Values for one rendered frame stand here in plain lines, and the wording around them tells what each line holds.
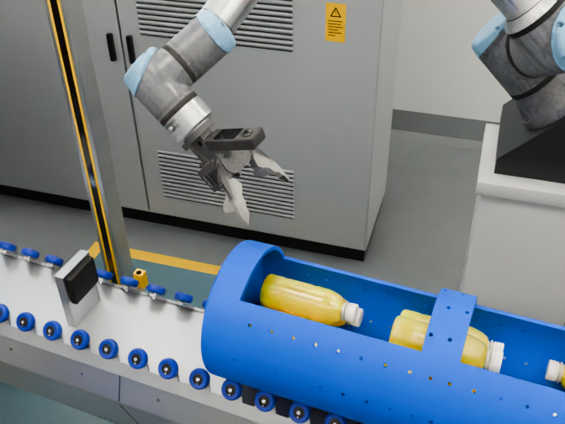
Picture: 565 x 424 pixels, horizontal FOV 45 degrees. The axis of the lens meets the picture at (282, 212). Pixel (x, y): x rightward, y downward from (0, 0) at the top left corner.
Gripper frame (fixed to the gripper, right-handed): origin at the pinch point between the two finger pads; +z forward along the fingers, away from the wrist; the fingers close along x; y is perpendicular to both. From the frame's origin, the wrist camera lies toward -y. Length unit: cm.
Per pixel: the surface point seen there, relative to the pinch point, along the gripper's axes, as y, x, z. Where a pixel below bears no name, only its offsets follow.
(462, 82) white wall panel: 111, -251, 52
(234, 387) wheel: 22.1, 22.4, 23.3
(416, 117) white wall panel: 144, -242, 52
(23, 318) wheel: 57, 30, -16
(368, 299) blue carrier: 4.4, -5.1, 29.9
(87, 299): 53, 18, -9
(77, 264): 45, 17, -16
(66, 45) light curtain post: 32, -12, -56
